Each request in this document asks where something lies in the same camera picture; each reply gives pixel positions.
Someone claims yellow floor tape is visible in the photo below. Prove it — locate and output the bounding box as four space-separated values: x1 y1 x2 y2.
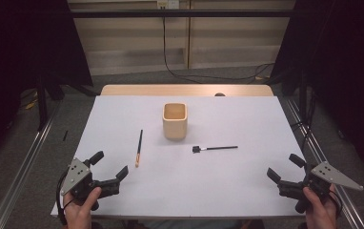
24 99 40 111

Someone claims black floor cable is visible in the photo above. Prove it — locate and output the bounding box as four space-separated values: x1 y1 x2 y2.
162 15 276 84

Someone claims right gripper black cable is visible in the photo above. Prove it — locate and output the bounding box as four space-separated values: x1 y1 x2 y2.
327 190 344 219

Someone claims black makeup brush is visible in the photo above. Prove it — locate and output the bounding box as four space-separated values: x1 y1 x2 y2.
192 145 239 155

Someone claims black horizontal bar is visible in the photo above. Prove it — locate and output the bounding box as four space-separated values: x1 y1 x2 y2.
70 9 295 18

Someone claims white wall socket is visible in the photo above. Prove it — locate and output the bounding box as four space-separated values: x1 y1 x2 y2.
156 0 180 10

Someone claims person's right hand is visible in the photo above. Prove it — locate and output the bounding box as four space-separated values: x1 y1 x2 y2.
302 184 338 229

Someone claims black metal stand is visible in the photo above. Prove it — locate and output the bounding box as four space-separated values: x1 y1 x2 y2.
298 68 309 122
36 74 50 132

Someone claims wooden table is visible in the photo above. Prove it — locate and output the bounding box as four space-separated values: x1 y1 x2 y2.
100 84 274 97

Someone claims metal floor rail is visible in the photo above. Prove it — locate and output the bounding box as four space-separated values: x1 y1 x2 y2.
0 101 62 229
284 96 364 229

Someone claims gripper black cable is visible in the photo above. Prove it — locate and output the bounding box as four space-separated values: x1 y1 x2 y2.
327 190 344 219
55 170 76 227

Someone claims dark curtain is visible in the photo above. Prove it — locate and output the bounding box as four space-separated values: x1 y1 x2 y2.
0 0 93 173
270 0 364 182

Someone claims cream square cup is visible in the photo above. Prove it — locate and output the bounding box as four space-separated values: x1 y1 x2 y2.
162 102 189 141

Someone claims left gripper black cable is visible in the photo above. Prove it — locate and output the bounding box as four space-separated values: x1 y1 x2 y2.
55 170 76 227

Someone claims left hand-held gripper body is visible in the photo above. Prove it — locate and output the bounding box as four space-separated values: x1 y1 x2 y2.
59 157 121 212

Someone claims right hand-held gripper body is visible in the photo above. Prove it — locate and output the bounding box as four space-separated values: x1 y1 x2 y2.
277 160 364 215

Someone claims person's left hand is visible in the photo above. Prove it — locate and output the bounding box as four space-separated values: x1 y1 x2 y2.
63 186 103 229

